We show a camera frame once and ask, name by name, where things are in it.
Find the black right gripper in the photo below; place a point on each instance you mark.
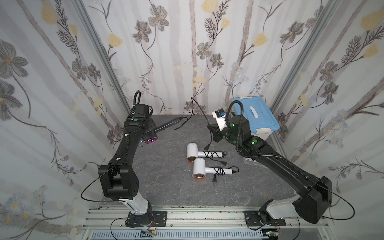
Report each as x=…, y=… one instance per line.
x=216, y=133

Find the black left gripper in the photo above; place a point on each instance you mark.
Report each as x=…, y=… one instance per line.
x=151, y=132

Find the dark grey pink hair dryer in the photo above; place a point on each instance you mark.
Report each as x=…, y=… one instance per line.
x=162, y=127

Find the white hair dryer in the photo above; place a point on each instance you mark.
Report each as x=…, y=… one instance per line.
x=200, y=170
x=193, y=153

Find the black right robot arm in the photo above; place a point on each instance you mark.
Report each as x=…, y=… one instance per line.
x=313, y=194

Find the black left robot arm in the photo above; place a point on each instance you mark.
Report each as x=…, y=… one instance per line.
x=118, y=180

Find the blue lid storage box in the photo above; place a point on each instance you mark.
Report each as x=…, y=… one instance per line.
x=262, y=122

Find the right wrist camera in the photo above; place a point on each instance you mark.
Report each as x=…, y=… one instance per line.
x=221, y=118

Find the aluminium mounting rail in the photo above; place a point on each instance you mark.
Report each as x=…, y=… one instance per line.
x=200, y=223

